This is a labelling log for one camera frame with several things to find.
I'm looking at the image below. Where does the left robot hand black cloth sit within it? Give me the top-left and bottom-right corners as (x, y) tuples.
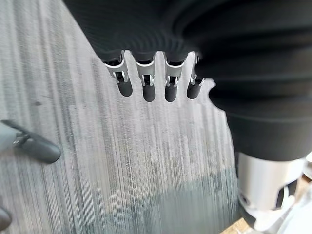
(62, 0), (312, 232)

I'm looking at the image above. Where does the silver robot leg dark foot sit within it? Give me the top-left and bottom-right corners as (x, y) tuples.
(0, 119), (61, 164)

